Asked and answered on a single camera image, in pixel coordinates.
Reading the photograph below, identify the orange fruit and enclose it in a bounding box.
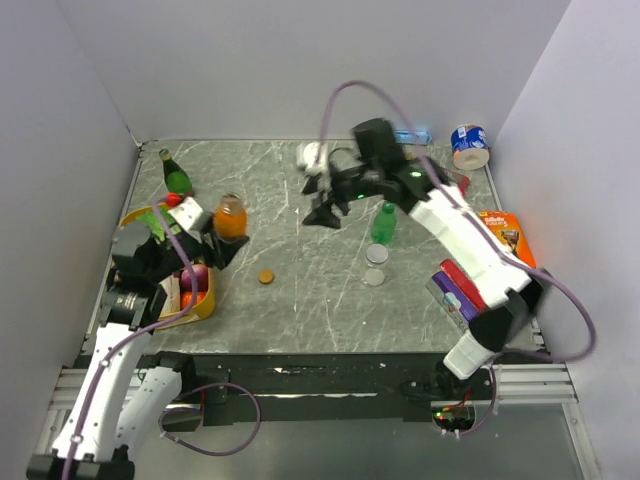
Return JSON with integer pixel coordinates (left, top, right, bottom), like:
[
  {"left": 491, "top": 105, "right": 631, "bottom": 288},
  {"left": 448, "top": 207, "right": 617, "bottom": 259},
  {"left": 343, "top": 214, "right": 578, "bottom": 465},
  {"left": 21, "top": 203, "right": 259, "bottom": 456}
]
[{"left": 180, "top": 291, "right": 206, "bottom": 310}]

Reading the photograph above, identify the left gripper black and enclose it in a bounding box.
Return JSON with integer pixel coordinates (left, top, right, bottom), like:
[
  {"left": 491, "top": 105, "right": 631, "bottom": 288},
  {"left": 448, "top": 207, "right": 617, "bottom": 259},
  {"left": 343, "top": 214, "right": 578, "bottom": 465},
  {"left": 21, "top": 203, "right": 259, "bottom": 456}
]
[{"left": 147, "top": 212, "right": 248, "bottom": 282}]

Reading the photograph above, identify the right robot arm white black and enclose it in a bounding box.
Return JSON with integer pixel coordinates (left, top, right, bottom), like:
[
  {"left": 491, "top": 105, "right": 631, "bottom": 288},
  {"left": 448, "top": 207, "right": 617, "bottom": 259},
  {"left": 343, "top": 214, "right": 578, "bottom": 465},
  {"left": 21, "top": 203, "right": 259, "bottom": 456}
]
[{"left": 296, "top": 118, "right": 544, "bottom": 399}]

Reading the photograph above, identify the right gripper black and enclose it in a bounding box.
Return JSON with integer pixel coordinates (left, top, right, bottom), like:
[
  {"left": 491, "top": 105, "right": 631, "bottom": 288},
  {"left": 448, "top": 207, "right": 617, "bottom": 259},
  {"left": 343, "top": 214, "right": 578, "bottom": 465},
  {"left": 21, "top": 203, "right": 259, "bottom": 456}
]
[{"left": 301, "top": 162, "right": 380, "bottom": 231}]

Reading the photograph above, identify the yellow plastic basket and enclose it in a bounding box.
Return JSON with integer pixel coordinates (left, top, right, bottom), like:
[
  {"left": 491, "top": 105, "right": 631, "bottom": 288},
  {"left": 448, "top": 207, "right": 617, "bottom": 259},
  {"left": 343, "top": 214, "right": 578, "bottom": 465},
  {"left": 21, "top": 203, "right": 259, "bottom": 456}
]
[{"left": 120, "top": 206, "right": 215, "bottom": 329}]

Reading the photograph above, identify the purple chocolate bar box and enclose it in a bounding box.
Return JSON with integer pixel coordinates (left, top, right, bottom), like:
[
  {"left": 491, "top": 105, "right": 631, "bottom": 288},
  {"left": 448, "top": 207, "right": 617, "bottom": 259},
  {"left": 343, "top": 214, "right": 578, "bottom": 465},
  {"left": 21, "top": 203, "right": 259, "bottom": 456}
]
[{"left": 427, "top": 272, "right": 478, "bottom": 331}]

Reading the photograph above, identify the dark green glass bottle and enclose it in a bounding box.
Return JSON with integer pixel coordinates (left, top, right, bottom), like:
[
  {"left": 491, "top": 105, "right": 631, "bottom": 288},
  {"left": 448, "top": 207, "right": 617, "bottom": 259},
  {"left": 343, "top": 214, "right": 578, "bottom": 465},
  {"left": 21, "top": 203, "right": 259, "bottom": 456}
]
[{"left": 158, "top": 149, "right": 194, "bottom": 196}]

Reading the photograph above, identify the green plastic bottle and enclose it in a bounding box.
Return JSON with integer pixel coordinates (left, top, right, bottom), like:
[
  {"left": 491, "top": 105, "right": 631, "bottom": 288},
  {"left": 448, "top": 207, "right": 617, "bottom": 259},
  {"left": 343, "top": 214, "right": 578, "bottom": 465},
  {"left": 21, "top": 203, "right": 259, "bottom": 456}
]
[{"left": 371, "top": 202, "right": 397, "bottom": 245}]

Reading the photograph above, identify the aluminium frame rail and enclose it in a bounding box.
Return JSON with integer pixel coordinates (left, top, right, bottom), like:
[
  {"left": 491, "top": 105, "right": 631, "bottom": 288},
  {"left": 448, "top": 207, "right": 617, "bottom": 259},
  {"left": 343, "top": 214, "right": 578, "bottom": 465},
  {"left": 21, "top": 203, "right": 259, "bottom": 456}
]
[{"left": 429, "top": 364, "right": 579, "bottom": 406}]

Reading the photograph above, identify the toilet paper roll blue wrap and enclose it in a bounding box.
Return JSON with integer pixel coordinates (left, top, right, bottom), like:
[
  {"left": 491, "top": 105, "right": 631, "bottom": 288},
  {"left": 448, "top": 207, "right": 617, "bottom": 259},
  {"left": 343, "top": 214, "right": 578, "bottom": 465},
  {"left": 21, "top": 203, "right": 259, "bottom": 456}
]
[{"left": 451, "top": 124, "right": 490, "bottom": 170}]

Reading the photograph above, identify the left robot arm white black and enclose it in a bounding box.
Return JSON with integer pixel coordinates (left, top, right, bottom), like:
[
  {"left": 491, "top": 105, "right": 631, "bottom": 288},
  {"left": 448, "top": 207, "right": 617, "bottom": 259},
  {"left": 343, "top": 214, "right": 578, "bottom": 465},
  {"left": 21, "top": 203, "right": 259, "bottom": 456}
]
[{"left": 26, "top": 221, "right": 249, "bottom": 479}]

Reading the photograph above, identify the orange bottle cap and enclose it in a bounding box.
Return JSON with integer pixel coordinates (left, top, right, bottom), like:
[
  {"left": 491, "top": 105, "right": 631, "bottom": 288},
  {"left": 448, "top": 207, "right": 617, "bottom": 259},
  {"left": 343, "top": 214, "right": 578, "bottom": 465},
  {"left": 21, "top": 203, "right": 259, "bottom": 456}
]
[{"left": 258, "top": 269, "right": 275, "bottom": 285}]

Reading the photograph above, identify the pink round fruit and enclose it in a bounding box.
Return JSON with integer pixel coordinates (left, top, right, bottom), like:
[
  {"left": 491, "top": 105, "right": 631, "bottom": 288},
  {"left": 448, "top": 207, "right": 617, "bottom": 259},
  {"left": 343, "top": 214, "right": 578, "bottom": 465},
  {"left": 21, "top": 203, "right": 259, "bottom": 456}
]
[{"left": 179, "top": 263, "right": 209, "bottom": 292}]

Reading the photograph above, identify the red snack bag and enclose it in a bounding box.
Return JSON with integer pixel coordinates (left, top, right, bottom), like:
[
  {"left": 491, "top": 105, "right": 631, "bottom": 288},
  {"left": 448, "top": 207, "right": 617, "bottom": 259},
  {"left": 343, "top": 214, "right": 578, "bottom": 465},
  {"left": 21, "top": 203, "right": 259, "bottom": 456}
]
[{"left": 434, "top": 164, "right": 471, "bottom": 197}]

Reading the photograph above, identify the orange juice bottle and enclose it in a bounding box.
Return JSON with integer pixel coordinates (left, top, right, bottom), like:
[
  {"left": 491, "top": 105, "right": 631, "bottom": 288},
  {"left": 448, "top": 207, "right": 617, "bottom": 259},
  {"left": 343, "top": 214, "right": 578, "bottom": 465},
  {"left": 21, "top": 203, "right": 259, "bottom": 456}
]
[{"left": 213, "top": 193, "right": 248, "bottom": 241}]

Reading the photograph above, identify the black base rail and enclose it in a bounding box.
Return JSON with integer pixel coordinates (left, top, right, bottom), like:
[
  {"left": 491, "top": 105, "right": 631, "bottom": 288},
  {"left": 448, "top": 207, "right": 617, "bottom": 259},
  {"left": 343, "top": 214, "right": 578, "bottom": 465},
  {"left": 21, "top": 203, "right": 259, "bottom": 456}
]
[{"left": 74, "top": 352, "right": 501, "bottom": 426}]

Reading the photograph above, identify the red flat box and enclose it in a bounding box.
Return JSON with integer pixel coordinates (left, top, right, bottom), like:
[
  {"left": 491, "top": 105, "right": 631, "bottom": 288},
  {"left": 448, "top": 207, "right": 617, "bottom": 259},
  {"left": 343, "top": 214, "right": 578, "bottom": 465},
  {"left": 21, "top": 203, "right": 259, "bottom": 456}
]
[{"left": 440, "top": 259, "right": 486, "bottom": 311}]

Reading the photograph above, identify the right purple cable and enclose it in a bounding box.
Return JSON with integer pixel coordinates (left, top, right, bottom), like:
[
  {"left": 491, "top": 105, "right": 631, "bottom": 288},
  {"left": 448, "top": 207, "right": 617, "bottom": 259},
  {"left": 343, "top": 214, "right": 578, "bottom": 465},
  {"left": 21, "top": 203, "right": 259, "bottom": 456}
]
[{"left": 319, "top": 81, "right": 597, "bottom": 364}]

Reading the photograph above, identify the blue tissue pack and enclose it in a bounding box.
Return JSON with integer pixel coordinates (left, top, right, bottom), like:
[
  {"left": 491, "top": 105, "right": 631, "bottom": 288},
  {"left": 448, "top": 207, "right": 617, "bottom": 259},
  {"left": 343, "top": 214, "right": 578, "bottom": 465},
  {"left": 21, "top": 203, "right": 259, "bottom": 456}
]
[{"left": 394, "top": 130, "right": 432, "bottom": 146}]

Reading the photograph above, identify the orange razor package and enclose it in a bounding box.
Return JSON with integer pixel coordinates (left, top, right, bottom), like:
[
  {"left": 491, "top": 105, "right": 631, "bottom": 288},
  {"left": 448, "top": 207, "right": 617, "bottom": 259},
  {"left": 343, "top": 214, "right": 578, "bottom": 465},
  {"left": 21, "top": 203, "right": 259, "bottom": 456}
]
[{"left": 478, "top": 211, "right": 537, "bottom": 268}]

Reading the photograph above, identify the green lettuce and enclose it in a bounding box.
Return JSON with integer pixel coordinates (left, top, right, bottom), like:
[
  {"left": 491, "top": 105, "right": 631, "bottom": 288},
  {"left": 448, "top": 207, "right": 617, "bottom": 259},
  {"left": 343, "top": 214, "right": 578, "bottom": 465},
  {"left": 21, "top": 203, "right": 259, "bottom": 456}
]
[{"left": 134, "top": 207, "right": 175, "bottom": 242}]

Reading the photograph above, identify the clear plastic lid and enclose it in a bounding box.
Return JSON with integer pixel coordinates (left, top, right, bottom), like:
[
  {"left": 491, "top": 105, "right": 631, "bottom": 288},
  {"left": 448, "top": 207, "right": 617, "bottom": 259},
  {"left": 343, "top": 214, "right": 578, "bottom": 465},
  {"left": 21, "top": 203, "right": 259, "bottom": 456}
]
[{"left": 363, "top": 268, "right": 386, "bottom": 287}]

